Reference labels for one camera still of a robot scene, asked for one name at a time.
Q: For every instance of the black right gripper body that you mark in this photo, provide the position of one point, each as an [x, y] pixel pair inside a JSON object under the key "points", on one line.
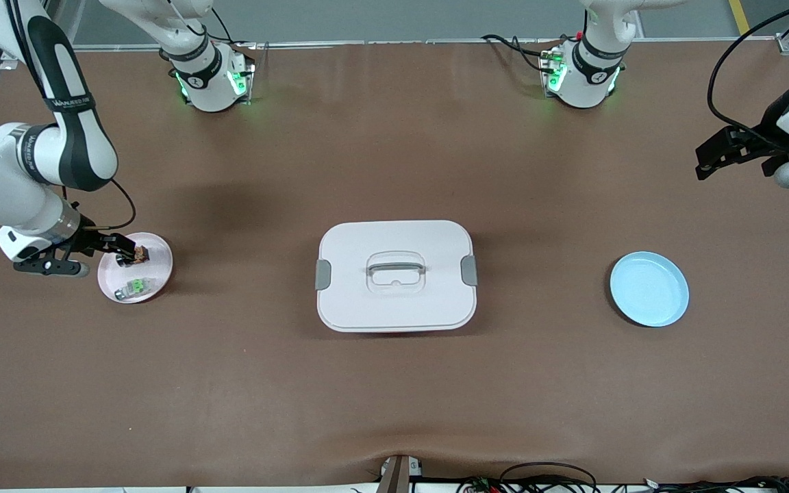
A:
{"points": [[88, 240]]}

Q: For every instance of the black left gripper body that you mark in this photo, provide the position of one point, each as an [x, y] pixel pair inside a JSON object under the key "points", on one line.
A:
{"points": [[759, 142]]}

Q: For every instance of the orange and black switch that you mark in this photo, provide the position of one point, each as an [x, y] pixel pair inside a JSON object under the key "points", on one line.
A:
{"points": [[140, 256]]}

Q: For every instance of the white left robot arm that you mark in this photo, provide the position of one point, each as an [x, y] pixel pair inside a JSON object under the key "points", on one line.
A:
{"points": [[586, 75]]}

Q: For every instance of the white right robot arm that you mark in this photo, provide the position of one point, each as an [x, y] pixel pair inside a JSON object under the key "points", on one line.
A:
{"points": [[4, 192]]}

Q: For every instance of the pink round plate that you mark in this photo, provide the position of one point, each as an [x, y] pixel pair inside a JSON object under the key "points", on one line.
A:
{"points": [[158, 274]]}

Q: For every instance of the light blue round plate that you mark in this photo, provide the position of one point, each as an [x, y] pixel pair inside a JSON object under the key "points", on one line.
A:
{"points": [[648, 289]]}

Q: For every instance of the white lidded storage box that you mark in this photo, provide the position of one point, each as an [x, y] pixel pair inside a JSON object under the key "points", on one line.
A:
{"points": [[394, 308]]}

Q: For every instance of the brown table mat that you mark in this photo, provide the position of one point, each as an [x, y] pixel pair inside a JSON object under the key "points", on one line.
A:
{"points": [[394, 397]]}

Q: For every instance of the green switch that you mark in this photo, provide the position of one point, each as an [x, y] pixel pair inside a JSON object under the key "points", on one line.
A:
{"points": [[135, 286]]}

